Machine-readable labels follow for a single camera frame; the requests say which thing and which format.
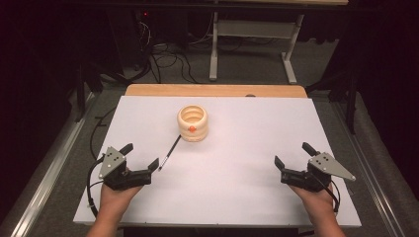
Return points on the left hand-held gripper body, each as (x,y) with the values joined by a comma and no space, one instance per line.
(113,164)

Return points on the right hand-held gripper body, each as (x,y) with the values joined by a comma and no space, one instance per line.
(324,166)

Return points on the black pen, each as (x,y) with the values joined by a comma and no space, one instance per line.
(169,152)

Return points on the cream ribbed pen holder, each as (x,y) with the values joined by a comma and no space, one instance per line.
(193,131)

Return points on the person's left hand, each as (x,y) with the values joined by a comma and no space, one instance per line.
(115,202)

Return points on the person's right hand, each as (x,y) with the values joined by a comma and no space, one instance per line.
(318,204)

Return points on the white board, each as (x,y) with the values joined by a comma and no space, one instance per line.
(230,171)

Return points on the black metal stand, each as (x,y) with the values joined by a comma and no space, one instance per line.
(351,98)
(80,95)

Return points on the wooden table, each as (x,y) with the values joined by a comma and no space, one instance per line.
(214,90)

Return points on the black computer tower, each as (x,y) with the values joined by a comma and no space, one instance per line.
(131,36)

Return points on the aluminium floor rail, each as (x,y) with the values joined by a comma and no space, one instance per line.
(49,184)
(372,164)

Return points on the white metal desk frame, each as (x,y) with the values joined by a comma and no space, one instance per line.
(255,29)

